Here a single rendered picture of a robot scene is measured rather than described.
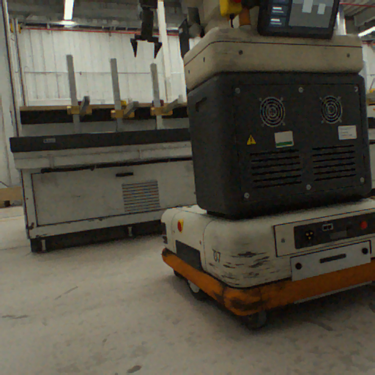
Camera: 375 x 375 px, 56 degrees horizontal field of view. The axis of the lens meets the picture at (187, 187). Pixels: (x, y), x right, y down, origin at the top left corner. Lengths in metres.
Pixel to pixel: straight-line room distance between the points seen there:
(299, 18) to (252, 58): 0.18
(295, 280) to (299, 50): 0.66
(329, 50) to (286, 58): 0.16
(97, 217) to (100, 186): 0.21
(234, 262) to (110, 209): 1.62
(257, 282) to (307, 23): 0.74
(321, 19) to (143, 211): 1.73
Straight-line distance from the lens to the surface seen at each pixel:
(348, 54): 1.28
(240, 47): 1.05
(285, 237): 0.97
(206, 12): 1.53
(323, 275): 1.07
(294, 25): 1.14
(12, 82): 2.24
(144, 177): 2.49
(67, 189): 2.42
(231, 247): 0.92
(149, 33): 1.79
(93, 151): 2.20
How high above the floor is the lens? 0.44
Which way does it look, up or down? 3 degrees down
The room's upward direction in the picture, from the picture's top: 6 degrees counter-clockwise
